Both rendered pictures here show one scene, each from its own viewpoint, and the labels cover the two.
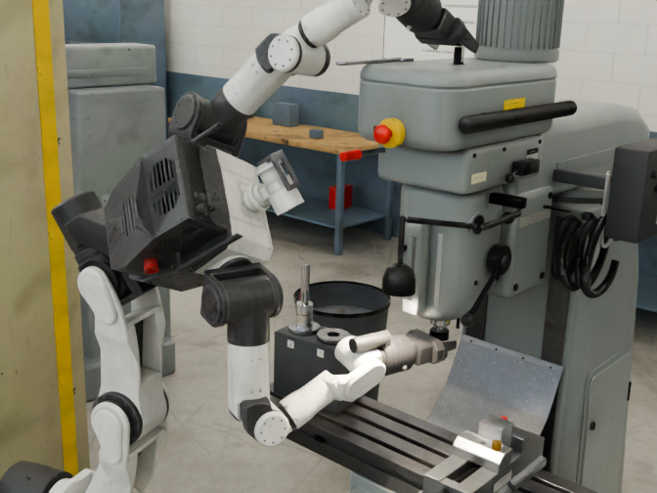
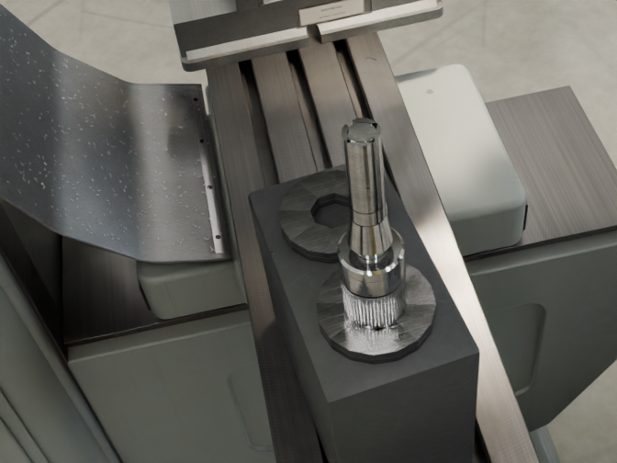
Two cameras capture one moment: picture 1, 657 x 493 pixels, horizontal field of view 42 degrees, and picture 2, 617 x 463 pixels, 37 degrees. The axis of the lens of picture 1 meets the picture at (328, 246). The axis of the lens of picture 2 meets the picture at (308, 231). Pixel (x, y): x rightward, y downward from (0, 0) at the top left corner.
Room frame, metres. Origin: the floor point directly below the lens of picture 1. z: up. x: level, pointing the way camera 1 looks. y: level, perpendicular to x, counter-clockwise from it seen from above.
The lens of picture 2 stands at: (2.52, 0.32, 1.72)
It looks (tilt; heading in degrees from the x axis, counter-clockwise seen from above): 50 degrees down; 225
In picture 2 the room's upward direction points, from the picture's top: 9 degrees counter-clockwise
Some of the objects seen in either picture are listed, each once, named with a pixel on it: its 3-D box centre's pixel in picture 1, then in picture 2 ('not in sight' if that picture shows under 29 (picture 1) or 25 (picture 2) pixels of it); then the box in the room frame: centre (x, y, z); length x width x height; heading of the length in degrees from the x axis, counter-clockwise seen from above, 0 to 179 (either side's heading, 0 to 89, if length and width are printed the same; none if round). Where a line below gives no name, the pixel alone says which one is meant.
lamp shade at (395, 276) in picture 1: (399, 277); not in sight; (1.72, -0.15, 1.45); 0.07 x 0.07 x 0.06
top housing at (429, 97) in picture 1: (459, 100); not in sight; (1.91, -0.28, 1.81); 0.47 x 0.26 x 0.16; 139
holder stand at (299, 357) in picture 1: (317, 363); (361, 325); (2.17, 0.02, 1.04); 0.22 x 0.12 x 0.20; 56
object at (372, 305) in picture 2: (304, 316); (373, 279); (2.20, 0.06, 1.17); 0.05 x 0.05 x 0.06
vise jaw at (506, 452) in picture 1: (481, 451); not in sight; (1.74, -0.37, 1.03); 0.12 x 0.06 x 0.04; 50
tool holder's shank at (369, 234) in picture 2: (305, 284); (365, 193); (2.20, 0.06, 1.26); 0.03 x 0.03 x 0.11
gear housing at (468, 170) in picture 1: (461, 156); not in sight; (1.93, -0.30, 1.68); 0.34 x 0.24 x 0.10; 139
